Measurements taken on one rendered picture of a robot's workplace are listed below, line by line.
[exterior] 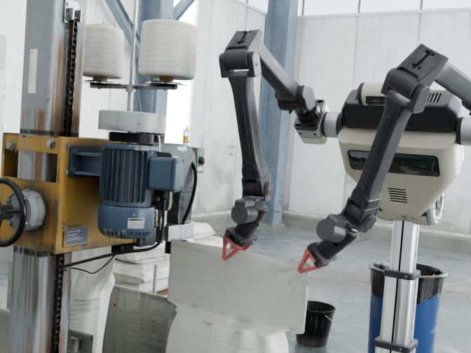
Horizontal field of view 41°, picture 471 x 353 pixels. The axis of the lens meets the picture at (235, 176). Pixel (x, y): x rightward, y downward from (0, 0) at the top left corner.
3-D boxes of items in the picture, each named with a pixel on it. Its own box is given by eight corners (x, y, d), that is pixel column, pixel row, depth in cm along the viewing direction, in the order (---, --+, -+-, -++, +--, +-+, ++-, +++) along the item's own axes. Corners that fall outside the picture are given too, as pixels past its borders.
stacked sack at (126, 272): (193, 275, 515) (194, 257, 514) (143, 288, 457) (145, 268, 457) (152, 266, 536) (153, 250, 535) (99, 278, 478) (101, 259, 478)
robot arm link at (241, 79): (259, 49, 171) (226, 50, 176) (250, 53, 166) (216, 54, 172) (277, 193, 186) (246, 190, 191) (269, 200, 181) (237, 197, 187)
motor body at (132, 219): (164, 237, 172) (170, 146, 170) (127, 242, 159) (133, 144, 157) (123, 230, 180) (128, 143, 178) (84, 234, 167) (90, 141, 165)
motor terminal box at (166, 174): (183, 198, 172) (186, 157, 172) (175, 202, 162) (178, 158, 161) (153, 196, 173) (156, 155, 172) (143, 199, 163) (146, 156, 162)
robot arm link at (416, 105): (435, 85, 146) (401, 66, 153) (419, 87, 143) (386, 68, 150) (377, 230, 168) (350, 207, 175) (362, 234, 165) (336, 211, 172)
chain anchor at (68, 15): (83, 25, 170) (85, 2, 170) (70, 22, 166) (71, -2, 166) (76, 26, 172) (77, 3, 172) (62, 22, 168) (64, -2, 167)
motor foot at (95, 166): (123, 180, 172) (125, 148, 172) (92, 180, 162) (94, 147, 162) (99, 176, 177) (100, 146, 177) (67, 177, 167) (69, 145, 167)
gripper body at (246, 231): (223, 232, 186) (235, 213, 183) (240, 230, 194) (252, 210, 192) (238, 246, 183) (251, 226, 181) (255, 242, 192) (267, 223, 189)
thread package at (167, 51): (206, 84, 183) (210, 25, 182) (171, 77, 168) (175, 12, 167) (161, 83, 191) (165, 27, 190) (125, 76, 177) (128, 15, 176)
